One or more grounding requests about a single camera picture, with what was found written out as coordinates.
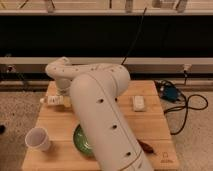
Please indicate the white rectangular block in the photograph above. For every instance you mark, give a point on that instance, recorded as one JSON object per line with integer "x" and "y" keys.
{"x": 138, "y": 103}

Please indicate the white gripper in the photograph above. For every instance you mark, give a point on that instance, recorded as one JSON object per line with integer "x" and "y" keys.
{"x": 63, "y": 86}

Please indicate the white paper cup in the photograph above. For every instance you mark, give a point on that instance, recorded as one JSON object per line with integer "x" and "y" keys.
{"x": 38, "y": 138}

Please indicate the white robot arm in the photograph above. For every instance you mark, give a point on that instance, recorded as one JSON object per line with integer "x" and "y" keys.
{"x": 93, "y": 90}

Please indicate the dried red chili pepper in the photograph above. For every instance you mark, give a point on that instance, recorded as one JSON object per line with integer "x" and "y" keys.
{"x": 146, "y": 147}

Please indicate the white plastic bottle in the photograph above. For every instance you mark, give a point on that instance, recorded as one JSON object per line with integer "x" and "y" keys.
{"x": 52, "y": 100}

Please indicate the blue power adapter box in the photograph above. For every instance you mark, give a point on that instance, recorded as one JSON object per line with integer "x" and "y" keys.
{"x": 170, "y": 93}

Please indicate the green ceramic bowl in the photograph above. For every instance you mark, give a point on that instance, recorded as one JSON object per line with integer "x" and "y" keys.
{"x": 81, "y": 143}

